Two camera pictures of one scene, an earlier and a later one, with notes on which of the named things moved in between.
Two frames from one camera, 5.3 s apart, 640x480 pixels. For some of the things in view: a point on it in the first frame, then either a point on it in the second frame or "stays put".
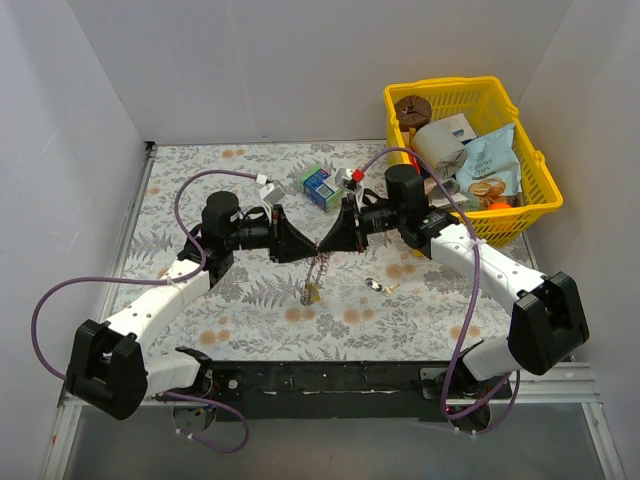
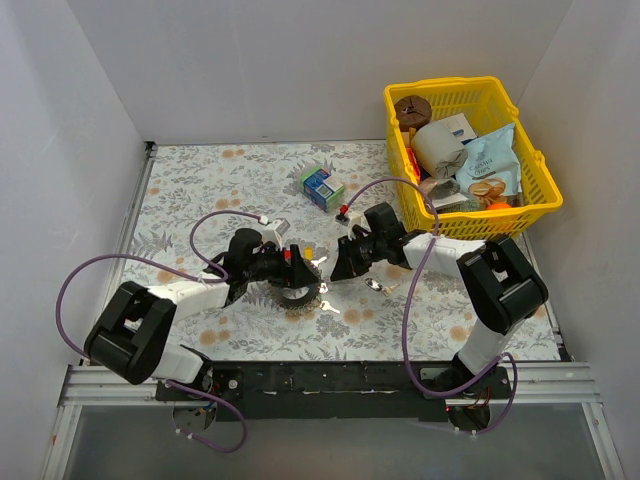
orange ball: x=500 y=205 stays put
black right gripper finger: x=346 y=234 -> x=354 y=258
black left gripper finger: x=287 y=242 -> x=295 y=271
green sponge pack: x=319 y=190 stays put
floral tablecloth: x=379 y=302 stays put
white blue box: x=459 y=126 stays put
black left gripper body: x=275 y=234 -> x=288 y=266
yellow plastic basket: x=487 y=106 stays put
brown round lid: x=412 y=111 stays put
